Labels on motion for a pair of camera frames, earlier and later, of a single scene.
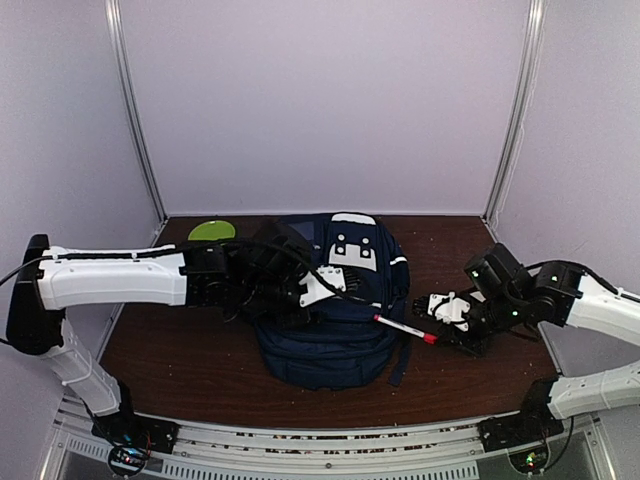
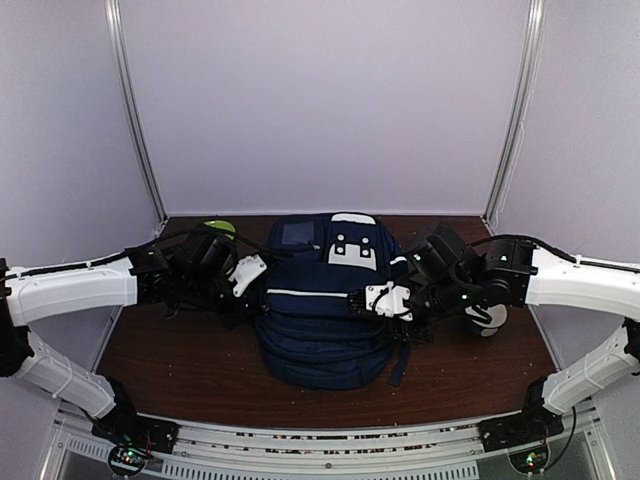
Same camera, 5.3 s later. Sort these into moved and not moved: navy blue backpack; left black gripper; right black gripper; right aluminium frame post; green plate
Moved: right black gripper; left black gripper
Not moved: right aluminium frame post; green plate; navy blue backpack
